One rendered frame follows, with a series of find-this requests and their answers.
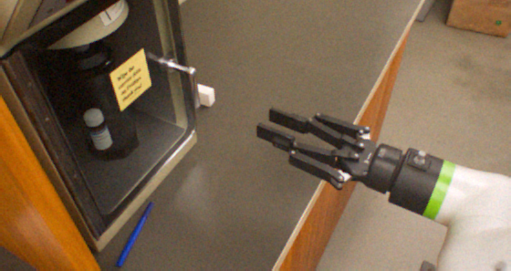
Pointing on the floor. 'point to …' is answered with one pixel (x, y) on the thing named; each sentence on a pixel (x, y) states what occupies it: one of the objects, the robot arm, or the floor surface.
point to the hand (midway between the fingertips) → (280, 128)
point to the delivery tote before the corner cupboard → (429, 1)
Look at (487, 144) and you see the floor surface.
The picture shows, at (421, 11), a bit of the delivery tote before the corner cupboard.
